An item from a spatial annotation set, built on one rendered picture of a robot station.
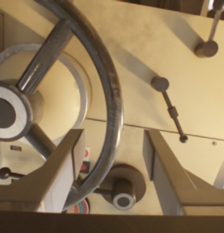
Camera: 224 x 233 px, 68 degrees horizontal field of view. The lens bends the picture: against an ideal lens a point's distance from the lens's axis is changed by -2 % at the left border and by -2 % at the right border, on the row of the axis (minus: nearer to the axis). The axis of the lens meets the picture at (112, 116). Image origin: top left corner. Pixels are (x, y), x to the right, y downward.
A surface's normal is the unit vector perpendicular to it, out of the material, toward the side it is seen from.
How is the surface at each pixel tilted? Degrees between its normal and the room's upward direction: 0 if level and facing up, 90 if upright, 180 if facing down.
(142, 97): 90
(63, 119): 80
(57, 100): 91
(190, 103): 90
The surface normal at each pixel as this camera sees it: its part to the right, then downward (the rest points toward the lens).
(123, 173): -0.03, 0.29
